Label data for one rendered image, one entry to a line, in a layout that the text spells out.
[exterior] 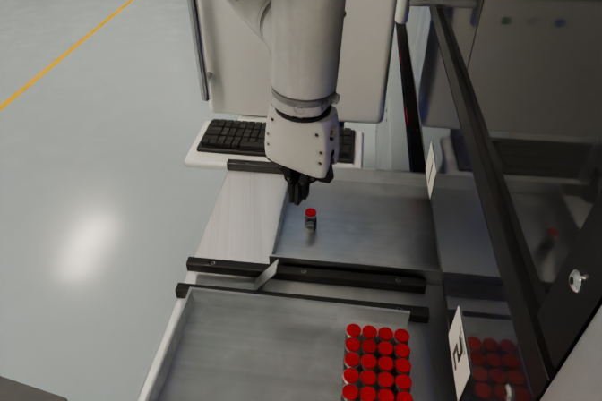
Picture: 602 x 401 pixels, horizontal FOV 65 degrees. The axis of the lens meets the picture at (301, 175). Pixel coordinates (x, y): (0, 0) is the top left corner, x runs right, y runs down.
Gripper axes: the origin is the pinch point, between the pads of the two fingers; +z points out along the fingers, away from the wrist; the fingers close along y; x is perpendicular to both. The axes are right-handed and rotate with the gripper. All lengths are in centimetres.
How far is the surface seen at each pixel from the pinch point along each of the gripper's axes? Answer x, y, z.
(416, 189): -28.2, -12.9, 16.0
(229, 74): -45, 45, 15
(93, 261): -24, 106, 111
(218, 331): 18.5, 2.9, 16.1
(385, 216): -17.6, -10.2, 16.0
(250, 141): -33, 31, 24
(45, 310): 2, 104, 111
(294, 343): 14.7, -8.1, 15.5
